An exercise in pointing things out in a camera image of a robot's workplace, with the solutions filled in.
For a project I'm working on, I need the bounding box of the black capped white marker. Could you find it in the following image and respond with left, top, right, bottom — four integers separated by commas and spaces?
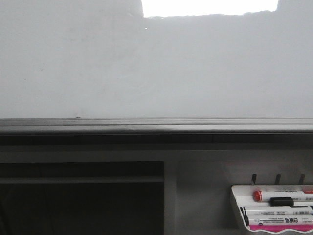
240, 206, 313, 216

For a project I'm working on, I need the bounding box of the white whiteboard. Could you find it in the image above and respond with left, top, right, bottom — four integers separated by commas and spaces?
0, 0, 313, 118

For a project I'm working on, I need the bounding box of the grey whiteboard stand frame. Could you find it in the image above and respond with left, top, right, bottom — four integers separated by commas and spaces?
0, 143, 313, 235

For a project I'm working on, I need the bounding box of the white marker tray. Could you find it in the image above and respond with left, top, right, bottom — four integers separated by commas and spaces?
230, 185, 313, 235

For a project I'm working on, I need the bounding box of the white marker with label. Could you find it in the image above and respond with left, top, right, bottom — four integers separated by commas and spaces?
244, 215, 313, 226

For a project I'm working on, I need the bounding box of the grey whiteboard frame ledge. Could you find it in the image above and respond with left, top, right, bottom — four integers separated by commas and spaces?
0, 117, 313, 145

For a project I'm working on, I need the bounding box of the red capped whiteboard marker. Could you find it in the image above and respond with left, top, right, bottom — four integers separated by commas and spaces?
252, 191, 313, 202

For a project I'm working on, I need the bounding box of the short black capped marker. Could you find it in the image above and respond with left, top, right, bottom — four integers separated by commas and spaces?
269, 197, 313, 206

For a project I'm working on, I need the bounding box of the pink marker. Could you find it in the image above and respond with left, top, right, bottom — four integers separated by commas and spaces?
249, 225, 313, 232

